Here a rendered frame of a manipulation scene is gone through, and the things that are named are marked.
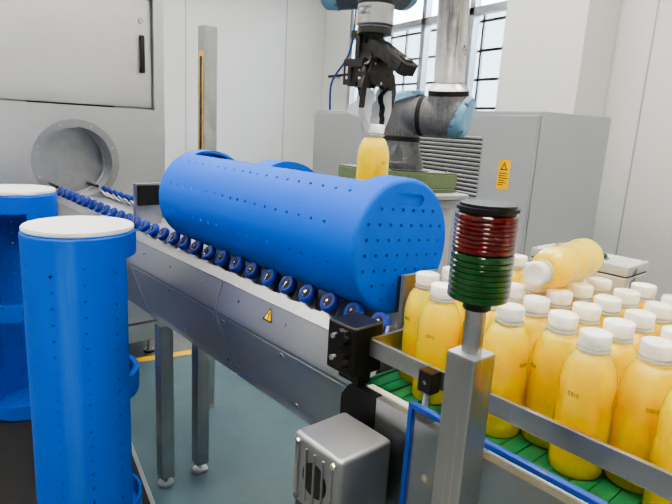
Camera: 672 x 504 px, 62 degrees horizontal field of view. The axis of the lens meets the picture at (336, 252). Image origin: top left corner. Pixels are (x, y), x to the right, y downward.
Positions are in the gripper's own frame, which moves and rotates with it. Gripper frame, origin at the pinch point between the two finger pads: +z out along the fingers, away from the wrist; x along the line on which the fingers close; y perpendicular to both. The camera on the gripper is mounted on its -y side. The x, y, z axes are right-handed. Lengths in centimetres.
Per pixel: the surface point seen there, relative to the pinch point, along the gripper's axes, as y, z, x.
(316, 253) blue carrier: -0.4, 25.4, 14.8
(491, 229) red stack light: -56, 9, 39
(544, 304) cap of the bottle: -47, 24, 10
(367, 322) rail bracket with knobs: -21.9, 32.4, 20.5
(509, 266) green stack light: -57, 12, 37
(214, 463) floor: 90, 133, -12
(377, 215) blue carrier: -11.1, 16.3, 8.9
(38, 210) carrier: 137, 36, 34
